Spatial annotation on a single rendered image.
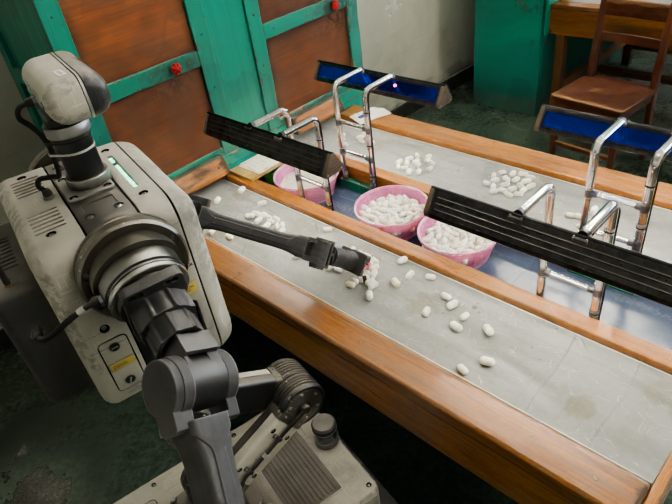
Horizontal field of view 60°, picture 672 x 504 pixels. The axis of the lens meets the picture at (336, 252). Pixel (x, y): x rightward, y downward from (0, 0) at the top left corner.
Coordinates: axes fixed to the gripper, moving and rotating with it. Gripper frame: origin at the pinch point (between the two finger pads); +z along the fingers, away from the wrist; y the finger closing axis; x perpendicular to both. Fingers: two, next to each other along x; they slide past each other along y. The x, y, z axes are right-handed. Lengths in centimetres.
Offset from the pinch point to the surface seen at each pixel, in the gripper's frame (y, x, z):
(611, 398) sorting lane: -77, 4, 0
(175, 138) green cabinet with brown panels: 90, -14, -20
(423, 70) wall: 169, -129, 215
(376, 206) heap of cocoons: 21.6, -18.0, 22.2
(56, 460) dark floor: 89, 121, -23
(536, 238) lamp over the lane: -54, -24, -21
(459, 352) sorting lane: -42.0, 9.6, -7.3
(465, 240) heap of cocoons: -15.9, -18.1, 23.1
